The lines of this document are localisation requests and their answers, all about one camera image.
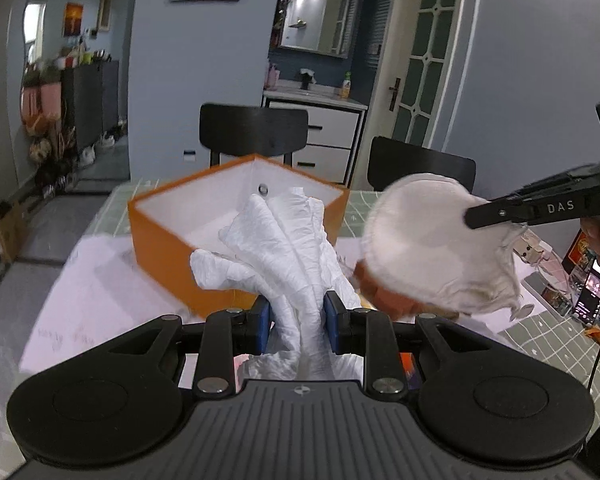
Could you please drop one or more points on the white towel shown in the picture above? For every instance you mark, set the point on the white towel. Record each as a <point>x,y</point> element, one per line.
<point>279,249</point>

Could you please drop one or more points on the orange framed picture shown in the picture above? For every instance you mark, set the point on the orange framed picture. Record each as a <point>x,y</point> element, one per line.
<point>72,21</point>

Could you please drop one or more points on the black chair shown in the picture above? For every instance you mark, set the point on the black chair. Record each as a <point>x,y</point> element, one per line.
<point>391,160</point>
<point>237,131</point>

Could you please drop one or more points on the black sideboard cabinet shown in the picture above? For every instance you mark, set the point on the black sideboard cabinet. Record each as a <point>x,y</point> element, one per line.
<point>90,101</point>

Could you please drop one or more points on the black chair left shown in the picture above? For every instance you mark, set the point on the black chair left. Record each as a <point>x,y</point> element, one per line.
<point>237,131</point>

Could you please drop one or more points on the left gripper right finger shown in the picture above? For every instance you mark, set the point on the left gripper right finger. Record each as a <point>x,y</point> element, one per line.
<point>370,334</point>

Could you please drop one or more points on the wall mirror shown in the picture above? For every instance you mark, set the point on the wall mirror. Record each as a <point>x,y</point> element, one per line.
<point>323,27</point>

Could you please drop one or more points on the orange cardboard box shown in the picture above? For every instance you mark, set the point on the orange cardboard box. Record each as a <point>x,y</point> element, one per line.
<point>171,221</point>

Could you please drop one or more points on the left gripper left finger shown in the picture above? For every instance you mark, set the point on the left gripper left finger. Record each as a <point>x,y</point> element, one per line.
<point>229,333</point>

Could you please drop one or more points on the green white door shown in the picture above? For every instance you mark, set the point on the green white door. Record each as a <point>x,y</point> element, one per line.
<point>421,42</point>

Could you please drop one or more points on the green cap bottle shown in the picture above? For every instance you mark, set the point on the green cap bottle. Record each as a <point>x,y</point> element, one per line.
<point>346,86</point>

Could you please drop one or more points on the brown sponge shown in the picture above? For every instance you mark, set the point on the brown sponge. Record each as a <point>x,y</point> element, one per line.
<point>395,305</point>

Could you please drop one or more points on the white drawer cabinet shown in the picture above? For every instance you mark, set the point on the white drawer cabinet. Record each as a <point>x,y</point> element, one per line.
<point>334,132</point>

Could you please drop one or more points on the black chair right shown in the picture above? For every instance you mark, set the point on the black chair right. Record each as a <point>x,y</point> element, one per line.
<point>391,160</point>

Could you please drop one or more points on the pink flower bouquet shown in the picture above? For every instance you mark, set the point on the pink flower bouquet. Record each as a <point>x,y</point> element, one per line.
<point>40,105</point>

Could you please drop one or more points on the cream drawstring pouch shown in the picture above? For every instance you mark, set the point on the cream drawstring pouch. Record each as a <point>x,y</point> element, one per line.
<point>416,243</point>

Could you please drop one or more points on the green checked tablecloth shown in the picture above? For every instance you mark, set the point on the green checked tablecloth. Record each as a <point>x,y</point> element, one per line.
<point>560,342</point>

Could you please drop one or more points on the wooden block toy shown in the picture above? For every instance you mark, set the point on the wooden block toy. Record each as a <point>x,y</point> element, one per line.
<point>528,248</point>

